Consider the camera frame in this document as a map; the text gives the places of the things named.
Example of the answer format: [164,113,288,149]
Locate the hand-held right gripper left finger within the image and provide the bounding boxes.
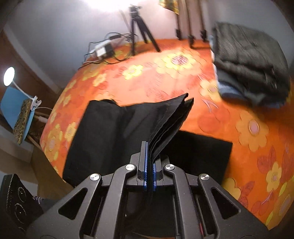
[28,141,148,235]

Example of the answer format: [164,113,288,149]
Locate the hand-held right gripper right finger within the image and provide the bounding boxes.
[152,156,269,237]

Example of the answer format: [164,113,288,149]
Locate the black pants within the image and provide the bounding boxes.
[62,93,233,237]

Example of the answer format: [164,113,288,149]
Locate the folded dark grey pants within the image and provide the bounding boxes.
[211,22,291,106]

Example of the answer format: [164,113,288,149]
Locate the leopard print cushion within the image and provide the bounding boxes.
[13,99,33,145]

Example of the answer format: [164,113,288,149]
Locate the orange floral bedsheet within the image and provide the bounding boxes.
[40,38,294,230]

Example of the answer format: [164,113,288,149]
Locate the blue chair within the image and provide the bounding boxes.
[0,87,50,152]

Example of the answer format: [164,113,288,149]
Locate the folded blue jeans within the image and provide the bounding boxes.
[215,62,287,109]

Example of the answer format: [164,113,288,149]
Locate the white clip lamp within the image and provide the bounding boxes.
[3,67,43,109]

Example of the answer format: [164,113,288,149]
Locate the white power strip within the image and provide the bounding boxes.
[92,41,114,58]

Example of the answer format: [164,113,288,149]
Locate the tall silver light stand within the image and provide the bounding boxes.
[176,0,208,48]

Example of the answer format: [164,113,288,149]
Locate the small black tripod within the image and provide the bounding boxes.
[128,5,161,56]

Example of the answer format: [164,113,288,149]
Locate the colourful patterned cloth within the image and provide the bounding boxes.
[158,0,180,15]

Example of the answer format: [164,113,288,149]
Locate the black cables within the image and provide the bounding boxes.
[78,32,136,70]

